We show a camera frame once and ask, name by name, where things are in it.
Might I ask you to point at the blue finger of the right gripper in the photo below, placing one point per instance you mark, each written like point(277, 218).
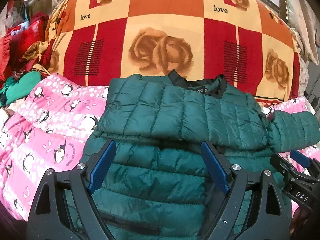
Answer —
point(286, 168)
point(311, 165)

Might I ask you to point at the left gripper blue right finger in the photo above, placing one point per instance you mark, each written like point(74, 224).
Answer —
point(217, 166)

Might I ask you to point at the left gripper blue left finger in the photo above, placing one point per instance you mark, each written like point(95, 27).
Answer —
point(98, 166)

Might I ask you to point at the green quilted puffer jacket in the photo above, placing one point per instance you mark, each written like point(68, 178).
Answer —
point(158, 186)

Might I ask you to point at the red shiny clothes pile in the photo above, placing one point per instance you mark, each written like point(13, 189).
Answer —
point(21, 51)

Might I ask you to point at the pink penguin print blanket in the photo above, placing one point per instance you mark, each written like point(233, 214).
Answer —
point(49, 130)

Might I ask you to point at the green knit garment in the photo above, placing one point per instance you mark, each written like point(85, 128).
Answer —
point(14, 89)

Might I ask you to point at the orange red rose blanket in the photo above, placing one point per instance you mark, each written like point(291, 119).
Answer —
point(94, 41)

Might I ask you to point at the beige curtain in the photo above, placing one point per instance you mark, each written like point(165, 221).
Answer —
point(303, 21)

